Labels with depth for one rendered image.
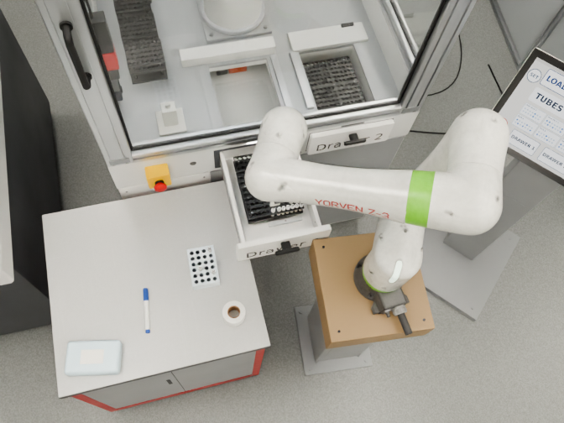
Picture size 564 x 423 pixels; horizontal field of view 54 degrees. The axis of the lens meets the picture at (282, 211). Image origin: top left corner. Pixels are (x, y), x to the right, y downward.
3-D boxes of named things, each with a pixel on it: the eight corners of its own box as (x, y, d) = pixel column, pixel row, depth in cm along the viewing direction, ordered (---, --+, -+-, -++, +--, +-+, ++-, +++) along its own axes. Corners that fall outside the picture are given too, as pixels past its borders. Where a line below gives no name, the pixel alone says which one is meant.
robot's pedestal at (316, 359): (372, 366, 240) (426, 328, 171) (305, 376, 236) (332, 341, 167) (357, 300, 252) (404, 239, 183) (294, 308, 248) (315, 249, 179)
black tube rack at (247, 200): (301, 216, 176) (304, 207, 170) (248, 227, 173) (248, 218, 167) (284, 157, 184) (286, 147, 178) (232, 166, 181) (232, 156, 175)
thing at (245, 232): (321, 236, 173) (323, 229, 168) (241, 253, 169) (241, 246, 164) (289, 131, 189) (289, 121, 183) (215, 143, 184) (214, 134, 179)
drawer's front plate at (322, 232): (326, 242, 174) (331, 228, 164) (237, 261, 169) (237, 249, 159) (325, 237, 175) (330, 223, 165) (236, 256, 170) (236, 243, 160)
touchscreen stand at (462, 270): (473, 321, 252) (611, 241, 159) (389, 267, 260) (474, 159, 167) (517, 239, 271) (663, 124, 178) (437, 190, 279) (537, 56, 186)
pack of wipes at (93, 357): (122, 342, 163) (120, 338, 159) (120, 375, 159) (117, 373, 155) (70, 343, 161) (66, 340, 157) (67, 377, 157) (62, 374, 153)
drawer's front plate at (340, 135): (387, 140, 192) (394, 122, 182) (307, 155, 187) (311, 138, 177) (385, 136, 193) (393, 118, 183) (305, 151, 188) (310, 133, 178)
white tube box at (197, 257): (220, 285, 172) (219, 281, 168) (193, 290, 171) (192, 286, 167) (213, 248, 177) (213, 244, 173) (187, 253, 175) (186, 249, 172)
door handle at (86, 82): (95, 95, 127) (73, 38, 110) (84, 97, 127) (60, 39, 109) (92, 78, 129) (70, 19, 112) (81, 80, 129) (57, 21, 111)
